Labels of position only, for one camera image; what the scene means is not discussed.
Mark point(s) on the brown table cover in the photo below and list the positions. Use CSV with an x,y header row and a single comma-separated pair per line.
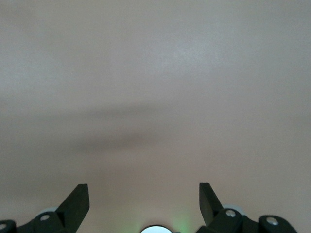
x,y
155,60

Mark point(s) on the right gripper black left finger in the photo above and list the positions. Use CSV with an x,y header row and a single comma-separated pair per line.
x,y
70,213

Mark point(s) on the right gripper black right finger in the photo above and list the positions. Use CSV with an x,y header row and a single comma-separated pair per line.
x,y
218,221

